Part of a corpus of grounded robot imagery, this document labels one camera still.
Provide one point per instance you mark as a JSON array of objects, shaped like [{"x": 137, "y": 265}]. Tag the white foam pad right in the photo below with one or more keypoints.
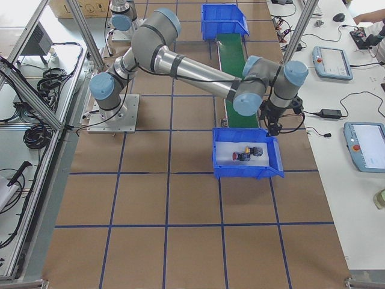
[{"x": 225, "y": 149}]

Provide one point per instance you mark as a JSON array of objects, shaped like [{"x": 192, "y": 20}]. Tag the near teach pendant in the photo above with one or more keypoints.
[{"x": 365, "y": 143}]

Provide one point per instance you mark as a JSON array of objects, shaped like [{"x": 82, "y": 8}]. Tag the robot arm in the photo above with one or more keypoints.
[
  {"x": 265, "y": 87},
  {"x": 128, "y": 9}
]

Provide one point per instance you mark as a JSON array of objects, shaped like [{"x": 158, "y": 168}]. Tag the blue bin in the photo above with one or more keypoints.
[
  {"x": 275, "y": 167},
  {"x": 222, "y": 19}
]

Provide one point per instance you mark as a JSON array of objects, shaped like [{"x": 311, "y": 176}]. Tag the far teach pendant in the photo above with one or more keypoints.
[{"x": 331, "y": 63}]

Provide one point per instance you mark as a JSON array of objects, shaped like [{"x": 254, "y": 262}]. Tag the red push button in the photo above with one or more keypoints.
[{"x": 241, "y": 156}]

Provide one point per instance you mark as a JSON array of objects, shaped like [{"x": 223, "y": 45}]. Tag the yellow push button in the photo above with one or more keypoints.
[{"x": 254, "y": 151}]

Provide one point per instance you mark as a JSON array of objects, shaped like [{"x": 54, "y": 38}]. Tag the black power adapter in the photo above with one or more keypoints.
[{"x": 330, "y": 114}]

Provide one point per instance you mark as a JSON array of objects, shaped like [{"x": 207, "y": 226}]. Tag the right blue bin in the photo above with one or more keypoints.
[{"x": 275, "y": 167}]

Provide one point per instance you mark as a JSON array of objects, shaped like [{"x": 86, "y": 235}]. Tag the left blue bin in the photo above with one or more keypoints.
[{"x": 222, "y": 19}]

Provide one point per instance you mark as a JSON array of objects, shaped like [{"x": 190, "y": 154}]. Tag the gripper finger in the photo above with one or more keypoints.
[{"x": 273, "y": 127}]

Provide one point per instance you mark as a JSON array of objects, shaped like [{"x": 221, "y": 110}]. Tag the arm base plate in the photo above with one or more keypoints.
[
  {"x": 123, "y": 36},
  {"x": 121, "y": 119}
]

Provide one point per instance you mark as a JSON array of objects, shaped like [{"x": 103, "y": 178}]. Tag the aluminium frame post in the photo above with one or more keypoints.
[{"x": 299, "y": 30}]

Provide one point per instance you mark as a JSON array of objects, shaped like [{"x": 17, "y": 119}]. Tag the green conveyor belt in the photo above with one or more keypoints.
[{"x": 232, "y": 61}]

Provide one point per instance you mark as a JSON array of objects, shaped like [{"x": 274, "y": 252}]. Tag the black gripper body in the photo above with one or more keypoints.
[{"x": 271, "y": 115}]

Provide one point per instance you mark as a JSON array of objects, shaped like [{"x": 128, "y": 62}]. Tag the teach pendant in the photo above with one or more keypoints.
[
  {"x": 365, "y": 143},
  {"x": 331, "y": 63}
]

